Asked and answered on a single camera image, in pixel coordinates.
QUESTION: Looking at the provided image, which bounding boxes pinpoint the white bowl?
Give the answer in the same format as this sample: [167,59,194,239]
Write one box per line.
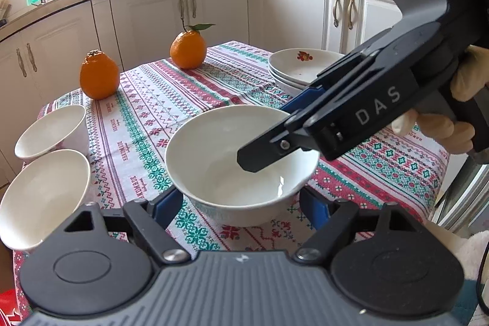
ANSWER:
[165,105,320,227]
[14,104,89,164]
[1,149,92,252]

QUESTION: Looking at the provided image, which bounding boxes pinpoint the white plate with fruit decal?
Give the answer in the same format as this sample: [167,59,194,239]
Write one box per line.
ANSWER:
[269,48,344,86]

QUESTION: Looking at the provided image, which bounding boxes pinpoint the white kitchen base cabinets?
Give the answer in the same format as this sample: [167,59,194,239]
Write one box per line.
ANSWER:
[1,0,401,178]

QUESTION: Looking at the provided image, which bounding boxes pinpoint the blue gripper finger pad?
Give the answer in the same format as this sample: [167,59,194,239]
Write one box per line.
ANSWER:
[280,87,325,114]

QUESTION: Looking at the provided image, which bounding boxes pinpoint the gloved right hand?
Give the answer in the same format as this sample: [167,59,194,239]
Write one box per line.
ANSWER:
[391,46,488,155]

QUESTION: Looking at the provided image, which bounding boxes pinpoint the orange with green leaves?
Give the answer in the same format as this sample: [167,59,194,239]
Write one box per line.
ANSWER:
[170,23,214,69]

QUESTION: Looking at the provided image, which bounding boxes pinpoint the orange without leaves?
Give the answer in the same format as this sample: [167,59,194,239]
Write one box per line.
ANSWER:
[79,49,120,100]

